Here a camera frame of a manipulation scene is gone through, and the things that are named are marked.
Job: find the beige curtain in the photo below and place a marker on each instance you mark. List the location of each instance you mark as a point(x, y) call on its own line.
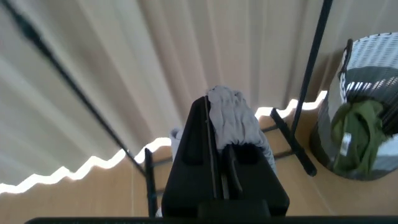
point(124, 62)

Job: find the white laundry basket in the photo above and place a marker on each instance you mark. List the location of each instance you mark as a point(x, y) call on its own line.
point(373, 49)

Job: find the green garment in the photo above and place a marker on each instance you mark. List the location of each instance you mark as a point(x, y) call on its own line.
point(357, 133)

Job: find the pale grey shorts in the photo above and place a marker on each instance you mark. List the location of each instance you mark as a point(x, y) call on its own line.
point(233, 118)

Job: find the black clothes rack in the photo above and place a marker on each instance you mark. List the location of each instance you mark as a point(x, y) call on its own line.
point(311, 62)

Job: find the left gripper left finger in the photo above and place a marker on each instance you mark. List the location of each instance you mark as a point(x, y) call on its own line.
point(189, 174)

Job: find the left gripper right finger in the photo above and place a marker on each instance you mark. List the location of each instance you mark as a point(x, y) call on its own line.
point(255, 180)

